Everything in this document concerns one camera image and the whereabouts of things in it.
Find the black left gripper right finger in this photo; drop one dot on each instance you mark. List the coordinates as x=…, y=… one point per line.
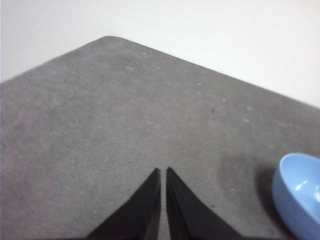
x=185, y=215

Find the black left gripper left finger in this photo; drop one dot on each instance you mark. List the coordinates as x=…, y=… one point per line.
x=140, y=215

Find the blue bowl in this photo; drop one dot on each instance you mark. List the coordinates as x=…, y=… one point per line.
x=297, y=190

